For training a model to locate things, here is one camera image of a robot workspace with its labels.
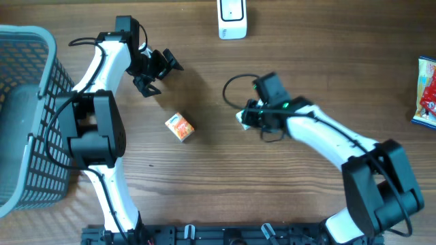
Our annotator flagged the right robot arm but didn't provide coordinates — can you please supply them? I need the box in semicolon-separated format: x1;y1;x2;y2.
240;73;424;244

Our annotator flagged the orange tissue pack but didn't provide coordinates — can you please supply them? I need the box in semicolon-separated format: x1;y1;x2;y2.
165;112;195;142

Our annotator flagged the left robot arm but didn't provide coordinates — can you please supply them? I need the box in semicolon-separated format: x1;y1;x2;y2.
49;16;183;244

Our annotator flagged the white barcode scanner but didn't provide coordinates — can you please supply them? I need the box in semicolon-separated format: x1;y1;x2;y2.
217;0;247;40

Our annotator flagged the red candy bag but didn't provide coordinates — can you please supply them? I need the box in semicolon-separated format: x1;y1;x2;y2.
420;73;435;116

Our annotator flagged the grey plastic mesh basket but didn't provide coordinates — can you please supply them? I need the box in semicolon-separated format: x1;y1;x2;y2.
1;24;74;217

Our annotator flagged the teal tissue pack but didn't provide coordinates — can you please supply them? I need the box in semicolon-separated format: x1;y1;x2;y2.
236;110;251;130

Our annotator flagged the yellow snack bag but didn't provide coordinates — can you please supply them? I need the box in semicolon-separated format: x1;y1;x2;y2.
411;56;435;130

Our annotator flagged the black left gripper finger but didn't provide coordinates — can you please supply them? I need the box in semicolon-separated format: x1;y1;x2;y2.
133;75;161;97
163;48;184;71

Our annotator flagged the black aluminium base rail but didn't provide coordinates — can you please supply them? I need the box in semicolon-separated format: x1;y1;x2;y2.
80;223;385;245

